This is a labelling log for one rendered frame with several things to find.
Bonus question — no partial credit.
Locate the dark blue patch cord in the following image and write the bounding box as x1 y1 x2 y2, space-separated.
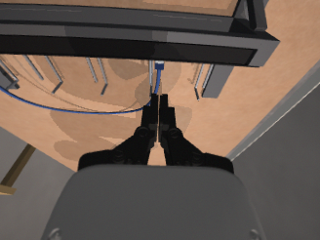
0 70 161 114

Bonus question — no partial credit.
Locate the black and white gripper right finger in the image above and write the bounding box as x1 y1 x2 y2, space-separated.
158 94 234 174

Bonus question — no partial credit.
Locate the white cable plug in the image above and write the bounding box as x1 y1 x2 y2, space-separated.
154 60 164 70

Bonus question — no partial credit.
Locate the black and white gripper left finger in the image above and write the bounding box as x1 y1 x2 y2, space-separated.
77 94 158 171

